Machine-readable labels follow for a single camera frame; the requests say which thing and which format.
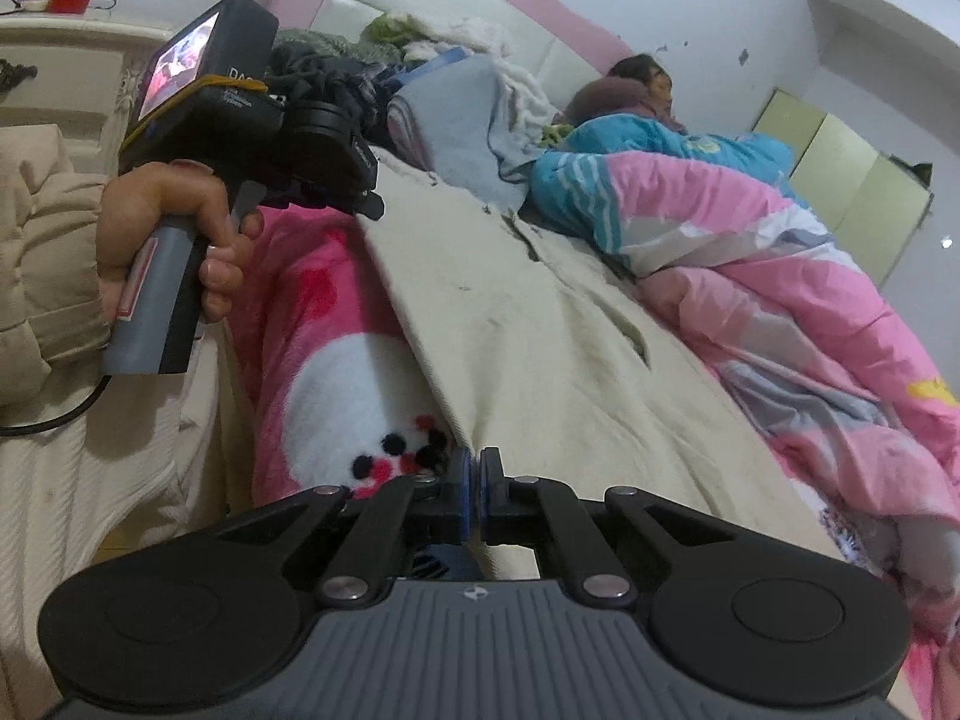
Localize blue cloth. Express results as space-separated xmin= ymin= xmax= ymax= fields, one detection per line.
xmin=405 ymin=45 xmax=473 ymax=80

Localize grey sweatshirt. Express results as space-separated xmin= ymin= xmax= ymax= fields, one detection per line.
xmin=386 ymin=52 xmax=556 ymax=215

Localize pale green wardrobe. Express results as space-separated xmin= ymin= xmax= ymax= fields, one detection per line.
xmin=750 ymin=88 xmax=935 ymax=290

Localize white fluffy blanket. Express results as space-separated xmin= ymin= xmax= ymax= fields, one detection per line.
xmin=420 ymin=15 xmax=560 ymax=121

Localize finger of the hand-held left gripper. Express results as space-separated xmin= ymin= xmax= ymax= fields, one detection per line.
xmin=291 ymin=180 xmax=387 ymax=221

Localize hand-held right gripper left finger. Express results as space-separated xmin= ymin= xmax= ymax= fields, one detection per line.
xmin=214 ymin=448 xmax=476 ymax=608

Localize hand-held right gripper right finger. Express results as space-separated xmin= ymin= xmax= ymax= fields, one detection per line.
xmin=480 ymin=448 xmax=737 ymax=608

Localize cream knit sweater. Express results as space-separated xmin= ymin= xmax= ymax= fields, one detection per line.
xmin=0 ymin=345 xmax=260 ymax=720

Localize person's left hand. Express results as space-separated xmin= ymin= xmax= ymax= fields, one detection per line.
xmin=96 ymin=161 xmax=265 ymax=323

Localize cream nightstand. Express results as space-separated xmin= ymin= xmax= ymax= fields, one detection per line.
xmin=0 ymin=15 xmax=181 ymax=166

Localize black cable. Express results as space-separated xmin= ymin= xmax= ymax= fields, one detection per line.
xmin=0 ymin=371 xmax=113 ymax=436

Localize pink floral fleece blanket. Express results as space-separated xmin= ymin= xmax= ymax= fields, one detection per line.
xmin=225 ymin=202 xmax=960 ymax=720

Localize pink blue floral quilt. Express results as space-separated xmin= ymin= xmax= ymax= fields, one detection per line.
xmin=529 ymin=116 xmax=960 ymax=541

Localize beige pants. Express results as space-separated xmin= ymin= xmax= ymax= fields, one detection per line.
xmin=352 ymin=142 xmax=848 ymax=586

